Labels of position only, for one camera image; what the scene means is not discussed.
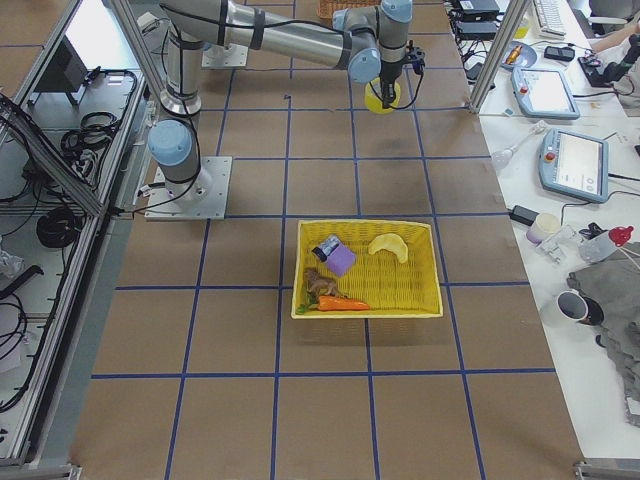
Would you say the purple foam block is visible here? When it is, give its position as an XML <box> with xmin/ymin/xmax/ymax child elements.
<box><xmin>326</xmin><ymin>244</ymin><xmax>356</xmax><ymax>277</ymax></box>

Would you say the near teach pendant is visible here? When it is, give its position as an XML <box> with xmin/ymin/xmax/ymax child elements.
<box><xmin>538</xmin><ymin>128</ymin><xmax>609</xmax><ymax>204</ymax></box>

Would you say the blue plate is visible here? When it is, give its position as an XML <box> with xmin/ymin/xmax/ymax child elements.
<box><xmin>501</xmin><ymin>40</ymin><xmax>538</xmax><ymax>70</ymax></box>

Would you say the grey cloth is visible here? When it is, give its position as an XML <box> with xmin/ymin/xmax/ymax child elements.
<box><xmin>566</xmin><ymin>258</ymin><xmax>639</xmax><ymax>426</ymax></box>

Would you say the small silver can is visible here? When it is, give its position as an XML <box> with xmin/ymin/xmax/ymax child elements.
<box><xmin>312</xmin><ymin>235</ymin><xmax>341</xmax><ymax>262</ymax></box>

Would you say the orange toy carrot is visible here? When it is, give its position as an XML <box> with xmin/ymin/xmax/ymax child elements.
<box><xmin>295</xmin><ymin>295</ymin><xmax>370</xmax><ymax>314</ymax></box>

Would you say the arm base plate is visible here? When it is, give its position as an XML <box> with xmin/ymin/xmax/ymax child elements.
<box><xmin>144</xmin><ymin>156</ymin><xmax>233</xmax><ymax>221</ymax></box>
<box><xmin>201</xmin><ymin>44</ymin><xmax>249</xmax><ymax>70</ymax></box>

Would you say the brown wicker basket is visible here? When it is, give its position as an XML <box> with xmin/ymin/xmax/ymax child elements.
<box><xmin>316</xmin><ymin>0</ymin><xmax>379</xmax><ymax>20</ymax></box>

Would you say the brass cylinder part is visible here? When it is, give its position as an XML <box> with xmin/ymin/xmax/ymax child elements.
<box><xmin>504</xmin><ymin>45</ymin><xmax>522</xmax><ymax>65</ymax></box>

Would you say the yellow toy croissant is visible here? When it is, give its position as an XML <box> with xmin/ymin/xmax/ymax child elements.
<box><xmin>367</xmin><ymin>233</ymin><xmax>409</xmax><ymax>264</ymax></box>

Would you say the yellow tape roll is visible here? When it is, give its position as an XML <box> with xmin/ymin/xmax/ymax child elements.
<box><xmin>364</xmin><ymin>79</ymin><xmax>402</xmax><ymax>115</ymax></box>

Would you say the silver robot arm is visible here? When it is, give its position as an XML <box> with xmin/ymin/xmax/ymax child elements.
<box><xmin>159</xmin><ymin>1</ymin><xmax>425</xmax><ymax>118</ymax></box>

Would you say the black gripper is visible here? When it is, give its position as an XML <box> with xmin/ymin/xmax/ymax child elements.
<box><xmin>379</xmin><ymin>61</ymin><xmax>400</xmax><ymax>109</ymax></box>

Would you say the black white mug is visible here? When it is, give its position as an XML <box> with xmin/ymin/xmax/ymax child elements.
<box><xmin>555</xmin><ymin>290</ymin><xmax>605</xmax><ymax>326</ymax></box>

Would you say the teach pendant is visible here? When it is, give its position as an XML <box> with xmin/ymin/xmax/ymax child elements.
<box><xmin>538</xmin><ymin>128</ymin><xmax>609</xmax><ymax>204</ymax></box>
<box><xmin>511</xmin><ymin>67</ymin><xmax>580</xmax><ymax>120</ymax></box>

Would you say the far teach pendant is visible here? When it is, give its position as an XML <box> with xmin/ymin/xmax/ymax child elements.
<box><xmin>511</xmin><ymin>67</ymin><xmax>580</xmax><ymax>120</ymax></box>

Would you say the lavender white cup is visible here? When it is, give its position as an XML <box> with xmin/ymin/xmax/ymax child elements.
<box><xmin>526</xmin><ymin>213</ymin><xmax>561</xmax><ymax>244</ymax></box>

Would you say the aluminium frame post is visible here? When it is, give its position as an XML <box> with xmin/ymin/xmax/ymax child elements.
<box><xmin>468</xmin><ymin>0</ymin><xmax>530</xmax><ymax>114</ymax></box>

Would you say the black power adapter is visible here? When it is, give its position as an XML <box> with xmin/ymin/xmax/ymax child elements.
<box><xmin>509</xmin><ymin>205</ymin><xmax>539</xmax><ymax>227</ymax></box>

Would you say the clear bottle red cap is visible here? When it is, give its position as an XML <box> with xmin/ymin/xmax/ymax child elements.
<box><xmin>579</xmin><ymin>226</ymin><xmax>634</xmax><ymax>263</ymax></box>

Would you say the yellow woven basket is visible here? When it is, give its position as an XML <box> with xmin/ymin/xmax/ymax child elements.
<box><xmin>291</xmin><ymin>219</ymin><xmax>443</xmax><ymax>319</ymax></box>

